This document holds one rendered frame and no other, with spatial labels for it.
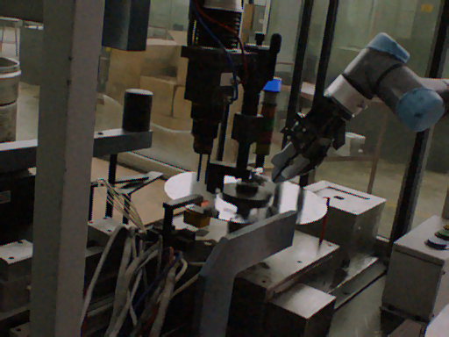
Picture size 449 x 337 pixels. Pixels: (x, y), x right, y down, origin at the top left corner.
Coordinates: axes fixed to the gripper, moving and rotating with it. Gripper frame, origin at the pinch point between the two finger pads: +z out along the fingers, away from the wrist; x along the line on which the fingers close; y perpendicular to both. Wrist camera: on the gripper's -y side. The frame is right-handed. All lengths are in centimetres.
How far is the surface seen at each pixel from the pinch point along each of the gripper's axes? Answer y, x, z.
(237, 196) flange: 10.3, 0.2, 5.5
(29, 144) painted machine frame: 43, -21, 16
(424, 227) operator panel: -25.7, 24.0, -9.7
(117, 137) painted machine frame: 23.9, -21.1, 11.5
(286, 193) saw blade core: -3.0, 2.5, 2.0
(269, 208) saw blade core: 8.3, 6.1, 2.8
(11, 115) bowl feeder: 15, -57, 37
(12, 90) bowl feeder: 16, -60, 31
